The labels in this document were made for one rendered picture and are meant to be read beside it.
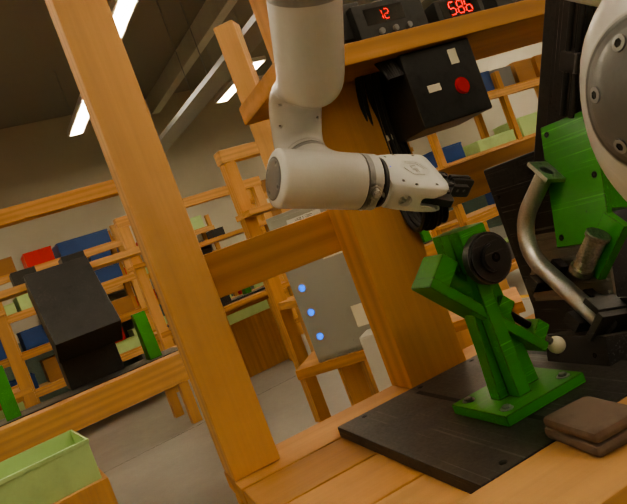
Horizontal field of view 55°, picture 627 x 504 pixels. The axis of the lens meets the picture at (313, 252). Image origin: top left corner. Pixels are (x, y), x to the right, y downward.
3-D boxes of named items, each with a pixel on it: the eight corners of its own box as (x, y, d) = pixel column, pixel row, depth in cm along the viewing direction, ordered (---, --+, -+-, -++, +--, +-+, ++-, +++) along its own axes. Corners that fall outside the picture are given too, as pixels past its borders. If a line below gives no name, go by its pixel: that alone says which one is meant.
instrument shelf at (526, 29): (633, -9, 137) (627, -26, 137) (281, 82, 104) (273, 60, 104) (553, 38, 160) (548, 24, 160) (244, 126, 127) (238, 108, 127)
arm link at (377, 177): (377, 174, 84) (396, 175, 85) (354, 142, 90) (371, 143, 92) (359, 223, 89) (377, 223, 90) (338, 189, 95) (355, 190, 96)
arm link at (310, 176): (336, 189, 96) (359, 220, 89) (257, 186, 90) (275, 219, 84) (350, 140, 91) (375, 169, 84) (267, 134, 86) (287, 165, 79)
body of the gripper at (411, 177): (390, 179, 85) (456, 182, 89) (363, 142, 92) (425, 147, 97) (374, 222, 89) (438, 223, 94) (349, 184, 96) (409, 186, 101)
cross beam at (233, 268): (656, 126, 165) (645, 95, 165) (213, 301, 117) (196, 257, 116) (640, 132, 170) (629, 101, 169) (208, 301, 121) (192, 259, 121)
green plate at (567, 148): (650, 236, 96) (630, 106, 97) (611, 240, 93) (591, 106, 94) (593, 244, 107) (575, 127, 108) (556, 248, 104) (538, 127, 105)
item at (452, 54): (494, 106, 121) (469, 35, 121) (426, 128, 115) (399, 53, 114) (458, 125, 133) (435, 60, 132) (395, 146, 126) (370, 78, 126)
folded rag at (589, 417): (545, 438, 75) (536, 415, 75) (596, 412, 77) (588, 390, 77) (600, 460, 66) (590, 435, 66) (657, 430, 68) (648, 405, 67)
